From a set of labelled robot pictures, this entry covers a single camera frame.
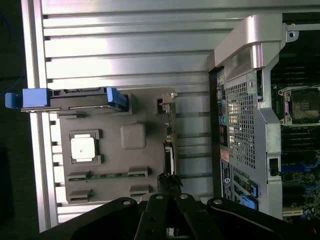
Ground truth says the CPU socket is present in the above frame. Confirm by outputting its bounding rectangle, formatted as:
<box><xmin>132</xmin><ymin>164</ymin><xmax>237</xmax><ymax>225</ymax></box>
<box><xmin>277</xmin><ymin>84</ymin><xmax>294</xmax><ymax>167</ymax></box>
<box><xmin>278</xmin><ymin>85</ymin><xmax>320</xmax><ymax>128</ymax></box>

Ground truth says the grey plastic parts rack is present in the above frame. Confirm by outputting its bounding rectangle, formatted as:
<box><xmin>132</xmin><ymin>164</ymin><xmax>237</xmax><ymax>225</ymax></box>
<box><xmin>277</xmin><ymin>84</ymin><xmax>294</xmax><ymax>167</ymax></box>
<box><xmin>48</xmin><ymin>87</ymin><xmax>180</xmax><ymax>208</ymax></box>

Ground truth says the green motherboard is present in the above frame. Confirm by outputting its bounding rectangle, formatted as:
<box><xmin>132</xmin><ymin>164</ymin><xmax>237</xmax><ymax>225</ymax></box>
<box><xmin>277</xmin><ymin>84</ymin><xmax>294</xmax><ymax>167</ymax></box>
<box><xmin>271</xmin><ymin>29</ymin><xmax>320</xmax><ymax>222</ymax></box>

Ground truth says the silver CPU chip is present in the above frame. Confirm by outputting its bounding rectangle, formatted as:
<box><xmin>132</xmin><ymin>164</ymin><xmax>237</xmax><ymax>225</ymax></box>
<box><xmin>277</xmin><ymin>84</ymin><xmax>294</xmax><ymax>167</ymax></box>
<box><xmin>70</xmin><ymin>135</ymin><xmax>98</xmax><ymax>160</ymax></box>

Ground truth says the green RAM stick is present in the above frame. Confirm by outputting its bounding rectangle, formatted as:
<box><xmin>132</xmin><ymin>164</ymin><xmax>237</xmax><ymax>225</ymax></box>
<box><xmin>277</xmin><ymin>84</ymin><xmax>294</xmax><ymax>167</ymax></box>
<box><xmin>68</xmin><ymin>173</ymin><xmax>149</xmax><ymax>180</ymax></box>

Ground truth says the open grey PC case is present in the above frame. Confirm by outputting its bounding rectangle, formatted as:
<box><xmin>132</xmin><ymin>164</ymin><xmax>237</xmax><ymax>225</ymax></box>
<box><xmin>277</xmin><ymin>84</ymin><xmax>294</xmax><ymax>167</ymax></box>
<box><xmin>206</xmin><ymin>13</ymin><xmax>320</xmax><ymax>226</ymax></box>

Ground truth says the hard disk with blue carrier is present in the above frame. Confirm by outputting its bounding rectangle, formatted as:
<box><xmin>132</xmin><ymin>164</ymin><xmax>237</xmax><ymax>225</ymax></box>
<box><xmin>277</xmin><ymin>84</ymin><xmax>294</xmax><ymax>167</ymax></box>
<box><xmin>4</xmin><ymin>86</ymin><xmax>129</xmax><ymax>114</ymax></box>

